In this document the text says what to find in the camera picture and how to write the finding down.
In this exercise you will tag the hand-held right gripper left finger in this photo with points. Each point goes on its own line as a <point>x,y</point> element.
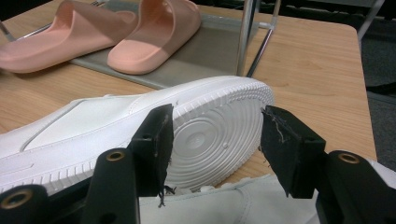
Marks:
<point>154,149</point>

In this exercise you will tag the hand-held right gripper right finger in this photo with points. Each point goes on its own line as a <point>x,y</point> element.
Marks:
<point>292,149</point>

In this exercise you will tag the white sneaker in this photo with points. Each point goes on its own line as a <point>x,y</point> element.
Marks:
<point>93,124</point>
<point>233,205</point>

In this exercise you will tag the pink slipper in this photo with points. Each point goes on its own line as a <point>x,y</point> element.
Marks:
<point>146,53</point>
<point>62,46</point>

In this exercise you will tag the grey fabric metal shoe rack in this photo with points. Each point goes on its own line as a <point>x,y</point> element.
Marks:
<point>202,56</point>

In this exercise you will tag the white metal desk frame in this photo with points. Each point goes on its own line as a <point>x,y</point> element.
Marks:
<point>370,17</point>

